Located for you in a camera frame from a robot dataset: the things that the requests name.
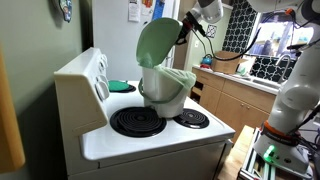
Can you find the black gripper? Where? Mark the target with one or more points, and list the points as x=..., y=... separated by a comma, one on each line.
x=196, y=18

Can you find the green waste bin lid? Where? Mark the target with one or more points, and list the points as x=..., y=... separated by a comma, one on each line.
x=158, y=40

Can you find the green bin liner bag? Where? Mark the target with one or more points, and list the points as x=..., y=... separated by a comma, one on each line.
x=181, y=76

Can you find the white waste bin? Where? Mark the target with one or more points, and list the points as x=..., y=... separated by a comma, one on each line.
x=166, y=100

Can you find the black coil stove burner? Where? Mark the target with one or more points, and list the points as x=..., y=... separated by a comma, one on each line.
x=132, y=89
x=138, y=121
x=193, y=118

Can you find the white stove knob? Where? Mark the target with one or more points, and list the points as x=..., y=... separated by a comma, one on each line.
x=102, y=79
x=101, y=90
x=103, y=62

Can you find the white electric stove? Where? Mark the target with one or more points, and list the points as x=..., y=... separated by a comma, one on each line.
x=133, y=150

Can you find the blue paper note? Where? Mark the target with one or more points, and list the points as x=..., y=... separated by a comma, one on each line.
x=158, y=8

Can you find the blue kettle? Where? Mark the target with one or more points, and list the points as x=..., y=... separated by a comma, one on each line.
x=207, y=60

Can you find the red trivet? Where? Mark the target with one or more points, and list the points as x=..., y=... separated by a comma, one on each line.
x=204, y=66

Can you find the white orange paper sheet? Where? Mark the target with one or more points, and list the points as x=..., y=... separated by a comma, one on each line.
x=147, y=6

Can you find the brown cardboard box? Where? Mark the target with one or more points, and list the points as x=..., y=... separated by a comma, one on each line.
x=226, y=65

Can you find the white green plastic bag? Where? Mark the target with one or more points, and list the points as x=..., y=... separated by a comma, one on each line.
x=242, y=68

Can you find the white refrigerator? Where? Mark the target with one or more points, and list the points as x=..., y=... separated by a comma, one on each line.
x=113, y=40

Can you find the wooden base kitchen cabinet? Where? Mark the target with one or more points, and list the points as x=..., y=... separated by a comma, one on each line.
x=240, y=103

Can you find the stainless steel kitchen sink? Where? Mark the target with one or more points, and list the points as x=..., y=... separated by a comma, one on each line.
x=265, y=83

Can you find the chrome sink faucet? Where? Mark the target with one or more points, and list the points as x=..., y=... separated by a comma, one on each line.
x=282, y=60

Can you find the light wooden table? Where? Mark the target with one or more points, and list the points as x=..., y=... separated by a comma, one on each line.
x=233, y=160

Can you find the yellow wooden panel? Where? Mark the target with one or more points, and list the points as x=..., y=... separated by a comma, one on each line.
x=10, y=116

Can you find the blue colourful wall decoration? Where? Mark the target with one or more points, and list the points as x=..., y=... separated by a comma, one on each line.
x=65, y=8

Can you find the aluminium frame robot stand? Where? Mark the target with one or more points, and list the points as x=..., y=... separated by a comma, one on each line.
x=256, y=166

